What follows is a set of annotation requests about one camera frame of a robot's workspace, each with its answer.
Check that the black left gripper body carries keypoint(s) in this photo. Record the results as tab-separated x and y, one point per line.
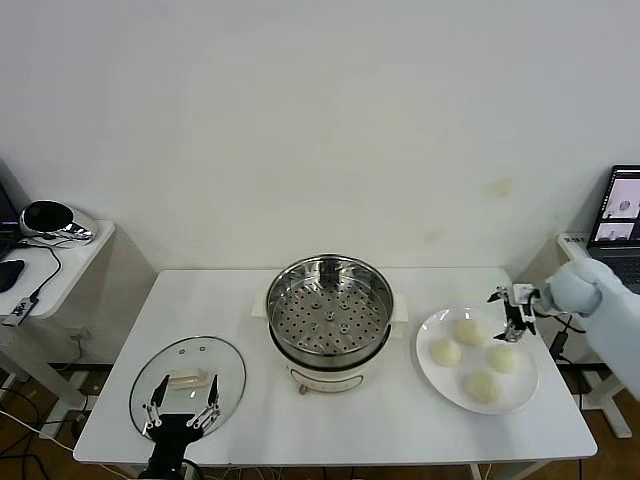
175	432

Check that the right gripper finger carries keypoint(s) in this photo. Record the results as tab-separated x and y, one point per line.
505	336
499	296

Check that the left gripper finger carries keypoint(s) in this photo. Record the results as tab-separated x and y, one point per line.
214	395
160	392

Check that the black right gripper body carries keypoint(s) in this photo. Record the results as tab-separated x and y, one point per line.
515	325

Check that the white steamed baozi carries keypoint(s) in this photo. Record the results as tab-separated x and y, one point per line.
482	387
505	359
445	353
469	332

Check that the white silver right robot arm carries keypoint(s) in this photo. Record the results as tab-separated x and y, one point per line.
615	310

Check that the stainless steel steamer basket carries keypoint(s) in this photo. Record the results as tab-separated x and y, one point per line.
310	320

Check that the round glass pot lid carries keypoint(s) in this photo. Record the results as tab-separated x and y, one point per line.
200	355

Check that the large white round plate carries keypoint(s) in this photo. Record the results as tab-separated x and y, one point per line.
520	395

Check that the cream electric cooking pot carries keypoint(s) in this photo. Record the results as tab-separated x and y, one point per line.
325	377

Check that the black laptop lit screen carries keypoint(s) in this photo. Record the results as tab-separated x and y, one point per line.
620	200

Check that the small grey usb hub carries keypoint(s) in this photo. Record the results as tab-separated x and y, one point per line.
20	310

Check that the black computer mouse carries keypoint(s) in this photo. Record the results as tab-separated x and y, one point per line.
10	275

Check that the black laptop dark screen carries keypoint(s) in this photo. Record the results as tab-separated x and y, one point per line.
6	210

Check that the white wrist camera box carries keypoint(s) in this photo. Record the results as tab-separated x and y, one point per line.
524	297

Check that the white wall socket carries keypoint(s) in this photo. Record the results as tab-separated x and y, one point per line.
76	332

